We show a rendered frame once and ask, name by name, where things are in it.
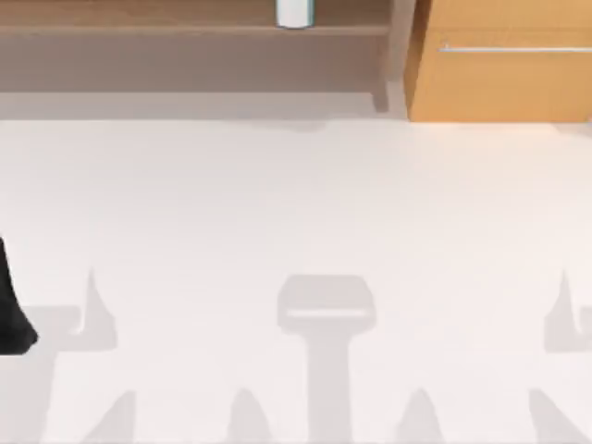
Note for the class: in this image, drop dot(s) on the open wooden shelf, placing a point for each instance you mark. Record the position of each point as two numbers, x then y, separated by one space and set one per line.
194 55

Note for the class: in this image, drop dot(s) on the wooden cupboard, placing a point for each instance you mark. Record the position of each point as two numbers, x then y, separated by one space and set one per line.
504 83

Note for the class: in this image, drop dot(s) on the white and teal can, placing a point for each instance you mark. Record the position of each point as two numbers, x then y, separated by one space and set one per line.
295 13

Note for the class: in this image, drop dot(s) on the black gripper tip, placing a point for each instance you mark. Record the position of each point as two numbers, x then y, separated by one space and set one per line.
10 319

